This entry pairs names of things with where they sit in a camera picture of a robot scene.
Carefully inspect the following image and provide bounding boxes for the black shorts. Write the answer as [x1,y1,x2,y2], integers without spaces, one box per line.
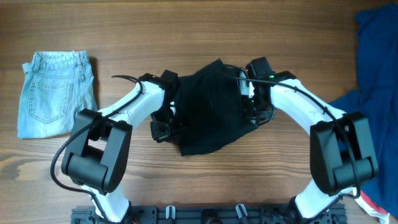
[174,59,257,156]

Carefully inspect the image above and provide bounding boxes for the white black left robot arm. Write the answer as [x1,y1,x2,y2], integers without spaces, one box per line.
[53,70,181,223]

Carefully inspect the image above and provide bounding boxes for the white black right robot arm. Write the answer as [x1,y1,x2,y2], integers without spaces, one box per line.
[237,71,379,223]

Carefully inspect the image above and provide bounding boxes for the light blue denim shorts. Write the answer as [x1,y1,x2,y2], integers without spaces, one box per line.
[17,50,98,139]

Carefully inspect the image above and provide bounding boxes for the white red cloth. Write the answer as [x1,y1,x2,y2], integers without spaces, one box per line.
[355,191,390,224]

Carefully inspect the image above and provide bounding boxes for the blue polo shirt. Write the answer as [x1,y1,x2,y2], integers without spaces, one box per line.
[330,3,397,216]

